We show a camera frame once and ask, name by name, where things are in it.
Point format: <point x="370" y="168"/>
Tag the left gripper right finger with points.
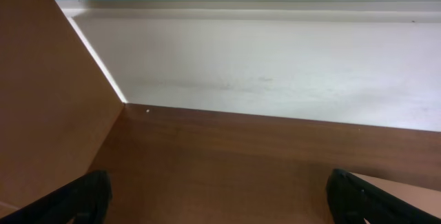
<point x="352" y="200"/>

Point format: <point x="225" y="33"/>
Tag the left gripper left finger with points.
<point x="84" y="200"/>

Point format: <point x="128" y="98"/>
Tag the brown cardboard box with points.
<point x="57" y="107"/>

